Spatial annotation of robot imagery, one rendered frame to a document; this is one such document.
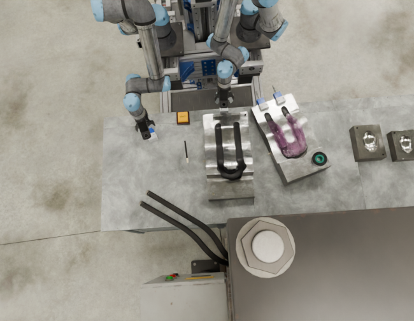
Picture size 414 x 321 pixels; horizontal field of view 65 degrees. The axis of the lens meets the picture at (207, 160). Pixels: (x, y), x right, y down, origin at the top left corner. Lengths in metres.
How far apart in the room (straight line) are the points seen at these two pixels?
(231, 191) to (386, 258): 1.22
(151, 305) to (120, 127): 1.19
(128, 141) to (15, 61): 1.94
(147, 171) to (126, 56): 1.60
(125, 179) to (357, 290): 1.53
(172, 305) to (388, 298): 0.72
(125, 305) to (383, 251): 2.30
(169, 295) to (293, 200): 0.99
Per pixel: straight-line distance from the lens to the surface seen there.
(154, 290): 1.23
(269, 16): 1.64
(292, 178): 1.83
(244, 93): 2.75
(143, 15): 1.46
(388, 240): 0.73
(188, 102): 2.73
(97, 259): 2.85
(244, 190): 1.84
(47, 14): 3.89
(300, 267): 0.68
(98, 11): 1.48
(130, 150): 2.03
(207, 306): 1.21
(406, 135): 2.18
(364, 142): 2.07
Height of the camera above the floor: 2.66
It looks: 75 degrees down
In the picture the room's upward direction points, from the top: 10 degrees counter-clockwise
